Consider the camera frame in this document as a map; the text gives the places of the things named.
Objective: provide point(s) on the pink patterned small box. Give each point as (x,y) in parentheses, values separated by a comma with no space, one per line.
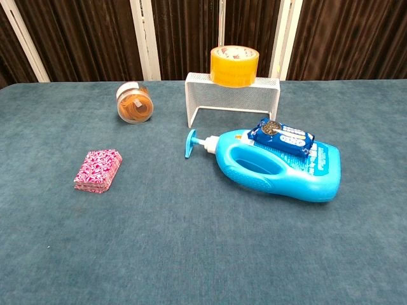
(98,166)

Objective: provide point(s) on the white mesh desk shelf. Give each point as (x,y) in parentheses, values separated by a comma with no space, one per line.
(229,98)

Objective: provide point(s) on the blue cookie package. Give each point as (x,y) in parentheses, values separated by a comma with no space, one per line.
(286,139)

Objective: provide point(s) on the clear jar of rubber bands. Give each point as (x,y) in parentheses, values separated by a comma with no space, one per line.
(135,105)

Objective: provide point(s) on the blue pump detergent bottle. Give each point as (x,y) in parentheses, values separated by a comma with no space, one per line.
(286,184)

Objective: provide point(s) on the yellow packing tape roll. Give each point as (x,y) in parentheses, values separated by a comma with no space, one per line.
(234,68)

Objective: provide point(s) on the blue felt table cover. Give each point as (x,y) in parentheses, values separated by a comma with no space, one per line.
(190,248)

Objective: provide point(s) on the dark brown curtain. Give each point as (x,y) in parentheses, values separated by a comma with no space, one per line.
(89,38)

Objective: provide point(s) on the white frame post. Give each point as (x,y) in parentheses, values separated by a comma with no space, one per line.
(146,38)
(25,41)
(285,38)

